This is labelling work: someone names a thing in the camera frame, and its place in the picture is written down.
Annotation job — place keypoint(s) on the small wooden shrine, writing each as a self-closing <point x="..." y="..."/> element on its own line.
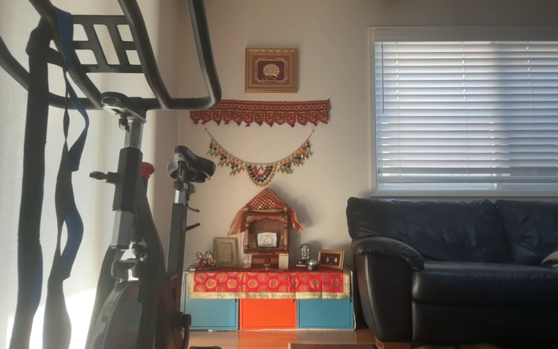
<point x="265" y="228"/>

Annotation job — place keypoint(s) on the small silver idol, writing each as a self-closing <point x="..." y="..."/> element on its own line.
<point x="304" y="253"/>

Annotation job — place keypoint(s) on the small white card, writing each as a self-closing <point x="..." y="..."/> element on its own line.
<point x="283" y="261"/>

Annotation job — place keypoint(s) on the small dark metal bowl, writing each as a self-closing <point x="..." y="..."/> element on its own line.
<point x="313" y="265"/>

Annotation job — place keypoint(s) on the small dark framed picture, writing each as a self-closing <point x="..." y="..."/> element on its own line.
<point x="331" y="259"/>

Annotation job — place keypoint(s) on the red gold brocade cloth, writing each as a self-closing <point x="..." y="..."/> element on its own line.
<point x="269" y="282"/>

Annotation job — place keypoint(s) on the small colourful figurines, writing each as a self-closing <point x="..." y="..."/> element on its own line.
<point x="205" y="260"/>

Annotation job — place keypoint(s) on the blue orange low cabinet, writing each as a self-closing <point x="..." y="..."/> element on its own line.
<point x="267" y="314"/>

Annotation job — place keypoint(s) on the black exercise bike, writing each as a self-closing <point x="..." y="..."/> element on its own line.
<point x="129" y="194"/>

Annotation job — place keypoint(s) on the black leather sofa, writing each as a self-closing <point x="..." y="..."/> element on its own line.
<point x="453" y="291"/>

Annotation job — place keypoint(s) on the white window blinds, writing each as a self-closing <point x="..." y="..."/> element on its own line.
<point x="482" y="116"/>

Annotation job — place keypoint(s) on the white curtain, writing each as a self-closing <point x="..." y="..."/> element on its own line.
<point x="5" y="194"/>

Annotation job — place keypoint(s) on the beaded wall garland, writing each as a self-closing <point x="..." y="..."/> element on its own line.
<point x="259" y="173"/>

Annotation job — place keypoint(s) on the red embroidered wall hanging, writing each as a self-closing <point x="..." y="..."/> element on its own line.
<point x="259" y="111"/>

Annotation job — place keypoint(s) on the gold standing picture frame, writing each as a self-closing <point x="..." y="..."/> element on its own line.
<point x="225" y="252"/>

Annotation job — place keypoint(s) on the gold framed wall picture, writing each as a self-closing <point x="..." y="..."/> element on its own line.
<point x="271" y="70"/>

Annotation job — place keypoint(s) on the white window frame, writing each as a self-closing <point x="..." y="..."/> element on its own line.
<point x="477" y="34"/>

